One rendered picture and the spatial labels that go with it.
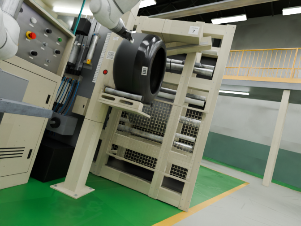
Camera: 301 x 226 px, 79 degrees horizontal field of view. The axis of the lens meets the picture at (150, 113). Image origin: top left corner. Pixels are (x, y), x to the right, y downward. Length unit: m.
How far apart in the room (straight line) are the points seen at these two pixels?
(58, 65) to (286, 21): 11.63
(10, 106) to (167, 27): 1.57
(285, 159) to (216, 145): 3.00
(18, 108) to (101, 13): 0.54
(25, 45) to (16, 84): 0.61
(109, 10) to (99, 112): 0.88
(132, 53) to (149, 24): 0.72
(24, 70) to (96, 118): 0.61
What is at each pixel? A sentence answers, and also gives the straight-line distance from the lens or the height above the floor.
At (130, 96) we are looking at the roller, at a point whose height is 0.89.
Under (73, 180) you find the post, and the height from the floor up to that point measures 0.10.
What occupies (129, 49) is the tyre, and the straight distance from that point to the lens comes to 1.43.
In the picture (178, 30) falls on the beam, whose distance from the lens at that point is 1.96.
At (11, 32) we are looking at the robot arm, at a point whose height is 0.95.
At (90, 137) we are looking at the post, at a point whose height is 0.48.
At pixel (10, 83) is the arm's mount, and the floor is 0.72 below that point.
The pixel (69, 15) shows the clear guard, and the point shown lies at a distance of 1.79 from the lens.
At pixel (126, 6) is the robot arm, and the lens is 1.02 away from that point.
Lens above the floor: 0.70
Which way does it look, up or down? 4 degrees up
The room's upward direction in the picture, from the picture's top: 16 degrees clockwise
